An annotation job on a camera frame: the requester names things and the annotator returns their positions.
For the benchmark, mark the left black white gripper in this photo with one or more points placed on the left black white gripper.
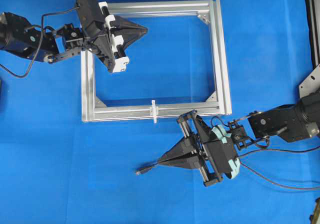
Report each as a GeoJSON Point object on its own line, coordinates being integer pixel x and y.
{"type": "Point", "coordinates": [96, 23]}

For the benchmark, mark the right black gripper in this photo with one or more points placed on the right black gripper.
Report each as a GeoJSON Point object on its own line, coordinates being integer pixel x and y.
{"type": "Point", "coordinates": [208, 149]}

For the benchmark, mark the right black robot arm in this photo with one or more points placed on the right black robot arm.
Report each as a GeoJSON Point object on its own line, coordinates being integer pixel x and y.
{"type": "Point", "coordinates": [292, 122]}

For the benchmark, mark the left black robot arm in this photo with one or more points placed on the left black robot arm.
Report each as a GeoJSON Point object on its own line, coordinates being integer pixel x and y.
{"type": "Point", "coordinates": [39, 42]}

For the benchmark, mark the black metal stand right edge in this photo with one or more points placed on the black metal stand right edge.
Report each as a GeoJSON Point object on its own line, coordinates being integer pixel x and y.
{"type": "Point", "coordinates": [311, 83]}

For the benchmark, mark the white string loop holder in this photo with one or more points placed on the white string loop holder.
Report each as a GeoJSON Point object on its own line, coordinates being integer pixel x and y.
{"type": "Point", "coordinates": [154, 111]}

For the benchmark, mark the aluminium extrusion frame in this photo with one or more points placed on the aluminium extrusion frame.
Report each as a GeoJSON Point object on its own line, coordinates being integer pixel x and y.
{"type": "Point", "coordinates": [218, 103]}

